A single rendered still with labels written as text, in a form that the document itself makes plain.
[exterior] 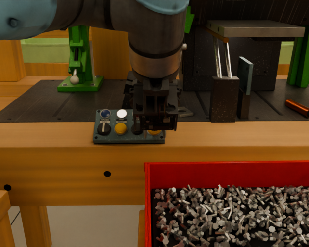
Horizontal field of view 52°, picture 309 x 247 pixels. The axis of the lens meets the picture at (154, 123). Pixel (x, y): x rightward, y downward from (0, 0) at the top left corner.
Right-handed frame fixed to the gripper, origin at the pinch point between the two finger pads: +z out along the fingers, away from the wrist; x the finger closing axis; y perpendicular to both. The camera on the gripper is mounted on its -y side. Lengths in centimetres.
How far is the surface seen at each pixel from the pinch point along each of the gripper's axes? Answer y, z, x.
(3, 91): -34, 32, -51
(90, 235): -7, 120, -33
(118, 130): 0.8, 1.2, -7.3
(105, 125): -0.3, 1.2, -10.2
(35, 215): -9, 91, -54
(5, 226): 18.6, 6.9, -28.3
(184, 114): -10.5, 12.1, 7.9
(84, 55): -39.4, 20.1, -22.1
